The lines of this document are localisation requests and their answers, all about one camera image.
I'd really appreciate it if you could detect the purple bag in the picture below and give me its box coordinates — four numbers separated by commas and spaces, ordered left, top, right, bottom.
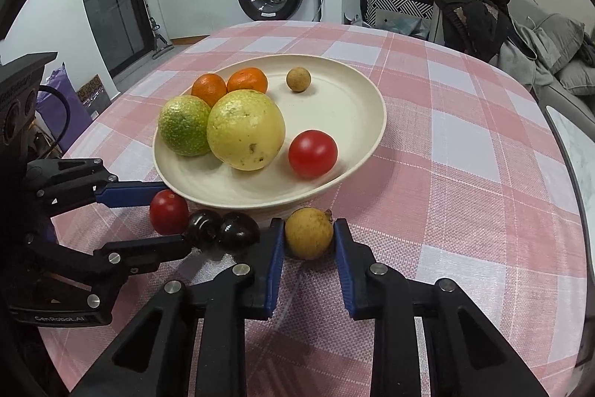
35, 63, 94, 156

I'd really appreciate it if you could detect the large yellow citrus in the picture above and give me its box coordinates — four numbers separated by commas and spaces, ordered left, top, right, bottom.
206, 89, 286, 171

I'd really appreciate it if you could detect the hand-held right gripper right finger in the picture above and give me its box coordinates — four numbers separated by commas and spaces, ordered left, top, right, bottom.
334, 218, 549, 397

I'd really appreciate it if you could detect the grey pillow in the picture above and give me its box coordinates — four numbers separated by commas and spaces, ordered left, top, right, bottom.
534, 13, 586, 72
555, 57, 595, 96

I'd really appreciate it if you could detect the floor mop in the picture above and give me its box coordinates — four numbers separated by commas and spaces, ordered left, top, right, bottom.
134, 0, 174, 60

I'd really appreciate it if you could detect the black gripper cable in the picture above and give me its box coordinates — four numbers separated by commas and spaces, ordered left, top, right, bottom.
37, 84, 71, 156

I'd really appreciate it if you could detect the dark purple cherry tomato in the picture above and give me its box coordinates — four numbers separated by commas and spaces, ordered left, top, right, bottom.
186, 209, 223, 250

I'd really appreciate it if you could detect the white marble table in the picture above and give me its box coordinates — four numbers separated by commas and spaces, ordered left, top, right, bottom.
545, 104, 595, 212

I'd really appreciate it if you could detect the pink checkered tablecloth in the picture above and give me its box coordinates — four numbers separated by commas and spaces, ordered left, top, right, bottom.
37, 21, 589, 397

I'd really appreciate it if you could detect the red tomato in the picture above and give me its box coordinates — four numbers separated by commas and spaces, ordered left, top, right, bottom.
149, 189, 190, 236
288, 129, 338, 179

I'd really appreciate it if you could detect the dark plum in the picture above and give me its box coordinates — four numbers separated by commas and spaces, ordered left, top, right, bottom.
218, 212, 261, 253

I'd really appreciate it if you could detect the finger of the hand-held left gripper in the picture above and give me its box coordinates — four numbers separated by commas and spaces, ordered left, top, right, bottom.
27, 233, 195, 310
25, 157, 168, 217

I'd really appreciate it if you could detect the black jacket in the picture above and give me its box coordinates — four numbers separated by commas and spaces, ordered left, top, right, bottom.
433, 0, 517, 63

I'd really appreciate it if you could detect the patterned chair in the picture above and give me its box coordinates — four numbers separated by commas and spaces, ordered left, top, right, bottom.
360, 0, 440, 39

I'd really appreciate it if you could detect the orange mandarin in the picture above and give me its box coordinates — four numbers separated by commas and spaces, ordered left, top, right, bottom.
226, 68, 269, 95
191, 73, 228, 108

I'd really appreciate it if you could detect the brown longan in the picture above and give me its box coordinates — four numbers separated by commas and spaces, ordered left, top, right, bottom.
284, 207, 335, 260
286, 67, 311, 93

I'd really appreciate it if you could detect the patterned cardboard box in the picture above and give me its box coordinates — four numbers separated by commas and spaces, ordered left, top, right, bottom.
77, 74, 112, 119

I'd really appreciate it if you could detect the mottled green citrus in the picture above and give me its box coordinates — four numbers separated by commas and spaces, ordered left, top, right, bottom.
158, 95, 212, 157

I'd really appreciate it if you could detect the grey sofa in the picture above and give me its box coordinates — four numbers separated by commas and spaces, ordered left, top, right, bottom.
488, 1, 595, 123

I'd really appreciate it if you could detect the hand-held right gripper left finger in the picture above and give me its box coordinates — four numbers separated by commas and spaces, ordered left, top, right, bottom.
70, 218, 285, 397

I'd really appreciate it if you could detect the cream round plate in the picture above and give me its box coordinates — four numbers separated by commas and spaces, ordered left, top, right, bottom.
152, 54, 387, 209

